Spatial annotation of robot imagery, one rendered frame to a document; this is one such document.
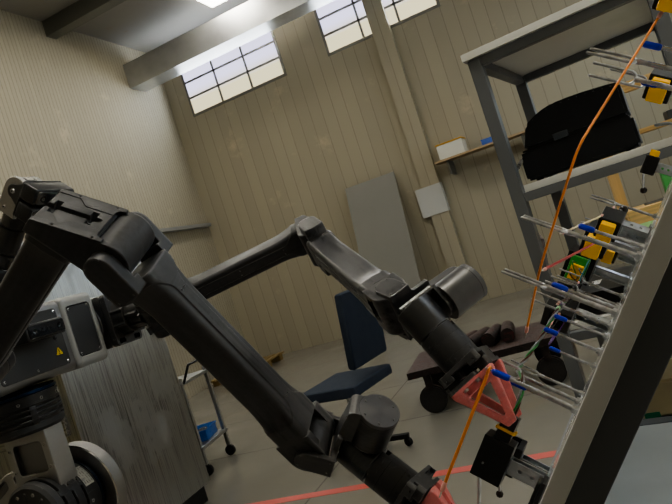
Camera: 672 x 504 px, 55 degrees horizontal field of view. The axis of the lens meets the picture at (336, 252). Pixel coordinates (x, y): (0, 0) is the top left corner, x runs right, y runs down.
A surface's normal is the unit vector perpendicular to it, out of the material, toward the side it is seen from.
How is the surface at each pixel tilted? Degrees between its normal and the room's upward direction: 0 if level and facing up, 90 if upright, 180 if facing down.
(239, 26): 90
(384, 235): 74
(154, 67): 90
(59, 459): 90
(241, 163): 90
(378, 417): 47
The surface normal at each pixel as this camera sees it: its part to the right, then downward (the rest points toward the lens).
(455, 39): -0.35, 0.11
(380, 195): -0.42, -0.16
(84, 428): 0.88, -0.29
